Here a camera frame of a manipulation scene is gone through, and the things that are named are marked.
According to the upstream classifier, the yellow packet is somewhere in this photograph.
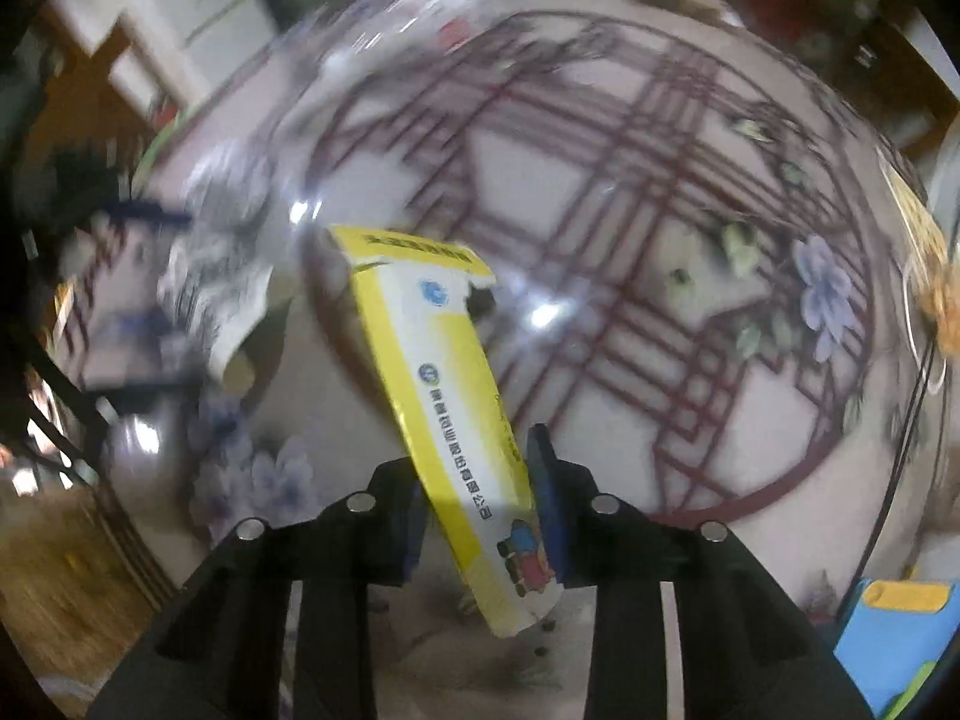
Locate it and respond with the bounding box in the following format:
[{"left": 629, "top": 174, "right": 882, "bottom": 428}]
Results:
[{"left": 877, "top": 150, "right": 957, "bottom": 357}]

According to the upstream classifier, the floral tablecloth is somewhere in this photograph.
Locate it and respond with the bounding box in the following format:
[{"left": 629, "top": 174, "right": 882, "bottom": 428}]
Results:
[{"left": 45, "top": 0, "right": 950, "bottom": 720}]

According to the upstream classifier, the green plastic basin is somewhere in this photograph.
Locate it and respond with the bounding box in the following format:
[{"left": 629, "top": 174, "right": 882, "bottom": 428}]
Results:
[{"left": 135, "top": 116, "right": 188, "bottom": 181}]

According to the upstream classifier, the yellow white cardboard box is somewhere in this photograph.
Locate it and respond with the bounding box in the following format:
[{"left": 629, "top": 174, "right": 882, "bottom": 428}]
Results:
[{"left": 326, "top": 225, "right": 563, "bottom": 638}]

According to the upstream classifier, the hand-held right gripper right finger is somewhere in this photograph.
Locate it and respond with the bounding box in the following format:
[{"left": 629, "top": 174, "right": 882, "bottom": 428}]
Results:
[{"left": 525, "top": 424, "right": 875, "bottom": 720}]

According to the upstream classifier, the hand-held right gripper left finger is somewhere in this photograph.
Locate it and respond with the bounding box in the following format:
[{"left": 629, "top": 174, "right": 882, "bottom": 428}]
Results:
[{"left": 90, "top": 457, "right": 430, "bottom": 720}]

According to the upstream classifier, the blue yellow plastic item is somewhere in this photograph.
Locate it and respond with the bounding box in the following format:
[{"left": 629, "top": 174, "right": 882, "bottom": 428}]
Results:
[{"left": 832, "top": 576, "right": 960, "bottom": 720}]

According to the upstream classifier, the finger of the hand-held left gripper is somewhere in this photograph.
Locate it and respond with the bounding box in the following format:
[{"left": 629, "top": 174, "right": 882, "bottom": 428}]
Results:
[{"left": 97, "top": 195, "right": 196, "bottom": 232}]

